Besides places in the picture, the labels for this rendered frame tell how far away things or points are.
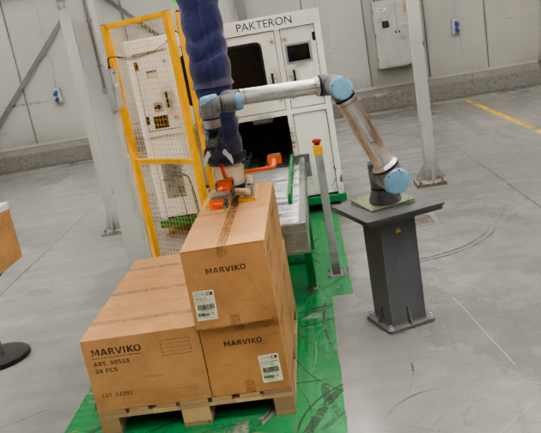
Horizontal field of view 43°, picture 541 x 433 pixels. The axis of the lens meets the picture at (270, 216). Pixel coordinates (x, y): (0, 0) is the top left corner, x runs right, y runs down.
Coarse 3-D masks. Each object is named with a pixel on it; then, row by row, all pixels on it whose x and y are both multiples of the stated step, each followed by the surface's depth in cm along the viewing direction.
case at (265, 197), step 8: (264, 184) 418; (272, 184) 418; (264, 192) 397; (272, 192) 407; (232, 200) 392; (256, 200) 383; (264, 200) 380; (272, 200) 398; (208, 208) 384; (232, 208) 376; (240, 208) 373; (248, 208) 370; (272, 208) 389; (272, 216) 380; (272, 224) 372; (280, 232) 424; (280, 240) 414; (280, 248) 403; (280, 256) 394; (280, 264) 386
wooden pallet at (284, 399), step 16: (192, 400) 342; (208, 400) 342; (224, 400) 341; (240, 400) 340; (288, 400) 339; (112, 416) 346; (128, 416) 346; (192, 416) 344; (208, 416) 344; (112, 432) 349
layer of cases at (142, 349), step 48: (144, 288) 395; (288, 288) 413; (96, 336) 338; (144, 336) 333; (192, 336) 332; (240, 336) 331; (288, 336) 363; (96, 384) 342; (144, 384) 340; (192, 384) 339; (240, 384) 338; (288, 384) 337
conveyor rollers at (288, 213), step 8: (280, 168) 660; (288, 168) 651; (296, 168) 642; (256, 176) 644; (264, 176) 635; (272, 176) 627; (280, 176) 625; (288, 176) 616; (296, 176) 615; (280, 184) 591; (280, 192) 564; (296, 192) 554; (280, 200) 538; (296, 200) 529; (280, 208) 513; (288, 208) 512; (296, 208) 511; (280, 216) 495; (288, 216) 487; (296, 216) 485; (280, 224) 477
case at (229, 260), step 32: (224, 224) 346; (256, 224) 336; (192, 256) 314; (224, 256) 313; (256, 256) 313; (192, 288) 318; (224, 288) 318; (256, 288) 317; (224, 320) 322; (256, 320) 322
